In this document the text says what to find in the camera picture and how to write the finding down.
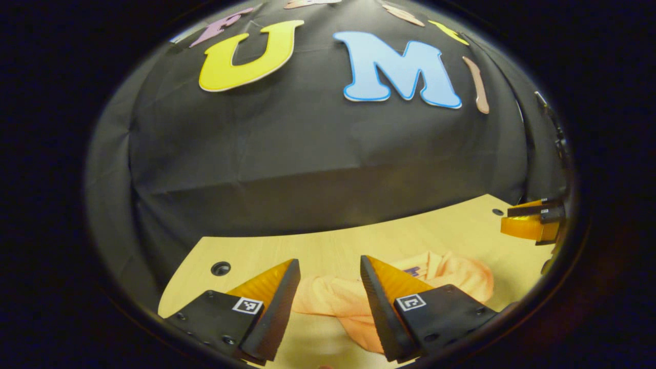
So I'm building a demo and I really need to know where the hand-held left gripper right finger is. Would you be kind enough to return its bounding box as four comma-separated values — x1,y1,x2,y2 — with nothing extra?
360,255,499,363

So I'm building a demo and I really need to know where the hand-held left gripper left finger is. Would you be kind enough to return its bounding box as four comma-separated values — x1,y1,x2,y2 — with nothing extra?
163,258,302,365

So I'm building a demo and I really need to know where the orange T-shirt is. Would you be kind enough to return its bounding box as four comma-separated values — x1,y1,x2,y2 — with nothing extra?
292,250,495,354

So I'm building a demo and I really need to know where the black backdrop cloth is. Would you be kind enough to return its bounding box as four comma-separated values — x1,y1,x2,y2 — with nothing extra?
85,0,569,313

